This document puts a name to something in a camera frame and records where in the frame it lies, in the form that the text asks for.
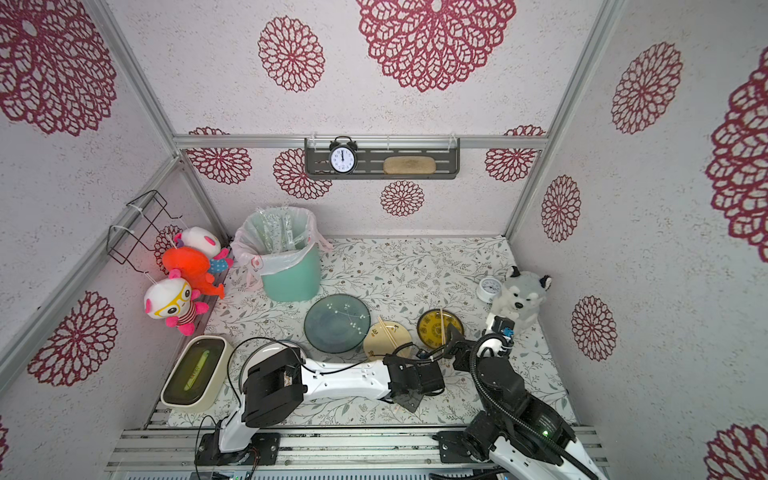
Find black alarm clock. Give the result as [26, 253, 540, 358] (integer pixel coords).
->
[329, 135, 358, 174]

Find wooden brush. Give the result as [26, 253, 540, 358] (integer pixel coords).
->
[382, 156, 437, 176]

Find metal base rail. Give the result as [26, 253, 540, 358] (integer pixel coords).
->
[104, 425, 610, 480]

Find white container green inside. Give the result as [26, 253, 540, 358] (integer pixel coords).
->
[160, 335, 233, 413]

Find white pink plush doll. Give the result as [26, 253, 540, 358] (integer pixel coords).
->
[172, 227, 230, 260]

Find cream yellow plate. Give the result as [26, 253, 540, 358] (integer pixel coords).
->
[363, 321, 413, 361]

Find yellow patterned plate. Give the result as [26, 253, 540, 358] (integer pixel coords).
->
[416, 309, 464, 350]

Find black wire rack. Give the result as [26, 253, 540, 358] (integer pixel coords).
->
[104, 189, 183, 274]

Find husky plush toy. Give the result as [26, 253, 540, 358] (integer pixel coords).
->
[490, 265, 553, 336]

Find dark green glass plate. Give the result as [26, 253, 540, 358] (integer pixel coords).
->
[304, 294, 371, 354]

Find small white round gauge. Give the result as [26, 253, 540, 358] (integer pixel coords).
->
[476, 276, 503, 304]

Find white plush doll yellow glasses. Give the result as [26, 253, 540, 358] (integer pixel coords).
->
[143, 269, 209, 336]

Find grey wall shelf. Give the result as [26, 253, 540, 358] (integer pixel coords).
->
[304, 137, 461, 181]

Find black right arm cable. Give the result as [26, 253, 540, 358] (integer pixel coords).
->
[467, 335, 601, 480]

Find white orange patterned plate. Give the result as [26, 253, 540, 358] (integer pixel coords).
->
[239, 342, 306, 387]

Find green trash bin with bag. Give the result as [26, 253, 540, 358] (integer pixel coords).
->
[231, 206, 333, 302]

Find red orange plush toy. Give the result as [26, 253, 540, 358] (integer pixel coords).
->
[161, 247, 226, 299]

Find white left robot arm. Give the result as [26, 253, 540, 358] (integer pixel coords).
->
[214, 342, 445, 454]

